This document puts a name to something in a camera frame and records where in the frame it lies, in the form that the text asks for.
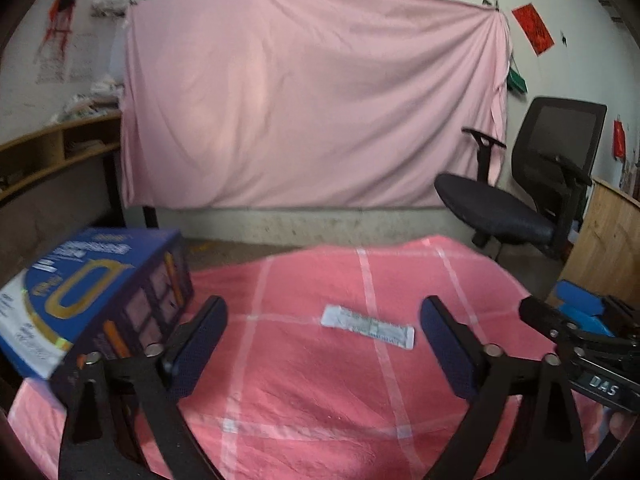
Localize white sachet strip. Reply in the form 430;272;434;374
320;304;416;350

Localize person's right hand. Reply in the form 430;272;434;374
608;412;637;441

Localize wooden cabinet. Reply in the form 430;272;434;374
559;178;640;307

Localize blue cardboard box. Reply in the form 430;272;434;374
1;229;194;405

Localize black office chair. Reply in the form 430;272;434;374
434;96;608;259

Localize wooden shelf desk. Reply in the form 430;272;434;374
1;112;126;228

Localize green hanging item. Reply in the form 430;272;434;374
506;67;527;94

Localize stack of books and papers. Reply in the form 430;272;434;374
48;75;124;126

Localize pink hanging sheet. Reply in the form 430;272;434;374
122;0;511;209

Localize red hanging knot ornament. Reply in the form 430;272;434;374
38;0;77;61

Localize red paper wall decoration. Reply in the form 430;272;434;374
512;3;554;55

